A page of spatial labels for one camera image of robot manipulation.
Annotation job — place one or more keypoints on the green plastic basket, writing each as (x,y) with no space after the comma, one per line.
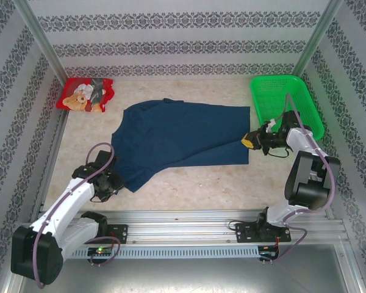
(271,100)

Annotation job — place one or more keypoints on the dark blue t-shirt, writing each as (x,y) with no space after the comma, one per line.
(177,134)

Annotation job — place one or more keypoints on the red teddy bear t-shirt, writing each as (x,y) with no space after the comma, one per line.
(76,99)

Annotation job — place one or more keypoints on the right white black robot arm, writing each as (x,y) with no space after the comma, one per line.
(305,171)

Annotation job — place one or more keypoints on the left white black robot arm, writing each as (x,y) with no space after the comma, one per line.
(64,201)

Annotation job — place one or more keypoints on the grey metal shelf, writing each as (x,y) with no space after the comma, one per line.
(183,274)

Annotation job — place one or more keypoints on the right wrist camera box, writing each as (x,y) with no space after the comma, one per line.
(271,123)

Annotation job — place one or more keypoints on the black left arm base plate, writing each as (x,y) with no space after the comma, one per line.
(120,233)

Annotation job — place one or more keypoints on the aluminium mounting rail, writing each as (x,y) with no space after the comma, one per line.
(183,226)

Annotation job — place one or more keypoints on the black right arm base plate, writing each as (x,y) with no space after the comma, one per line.
(245,233)

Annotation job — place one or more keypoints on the aluminium frame post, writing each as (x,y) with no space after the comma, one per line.
(315,42)
(45,42)

